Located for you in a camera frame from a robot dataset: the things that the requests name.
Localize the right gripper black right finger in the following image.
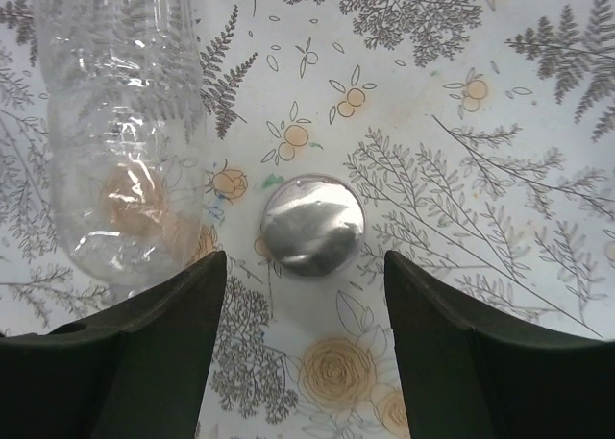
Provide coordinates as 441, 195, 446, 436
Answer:
384, 251, 614, 438

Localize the clear bottle with white cap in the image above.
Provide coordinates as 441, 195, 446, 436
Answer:
33, 0, 207, 294

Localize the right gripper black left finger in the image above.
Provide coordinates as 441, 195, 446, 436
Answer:
1, 252, 227, 438

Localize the floral patterned table mat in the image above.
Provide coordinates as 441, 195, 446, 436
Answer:
1, 0, 614, 438

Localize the silver metal jar lid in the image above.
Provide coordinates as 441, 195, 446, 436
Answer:
260, 173, 366, 279

